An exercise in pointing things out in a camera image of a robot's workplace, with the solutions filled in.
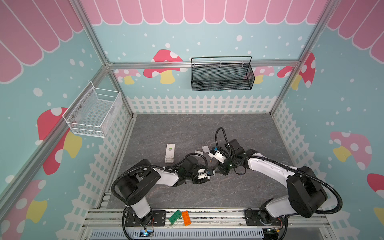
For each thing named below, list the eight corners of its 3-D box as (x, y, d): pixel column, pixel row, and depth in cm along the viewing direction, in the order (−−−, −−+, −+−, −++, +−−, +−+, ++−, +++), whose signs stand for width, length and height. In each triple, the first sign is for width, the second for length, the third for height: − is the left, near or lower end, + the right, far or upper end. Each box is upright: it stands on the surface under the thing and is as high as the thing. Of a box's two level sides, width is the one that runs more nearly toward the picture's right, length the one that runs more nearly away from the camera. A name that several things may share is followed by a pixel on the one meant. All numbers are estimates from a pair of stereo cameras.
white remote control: (164, 163, 96) (163, 161, 94) (167, 145, 105) (166, 143, 103) (173, 163, 96) (173, 161, 94) (175, 145, 105) (175, 143, 103)
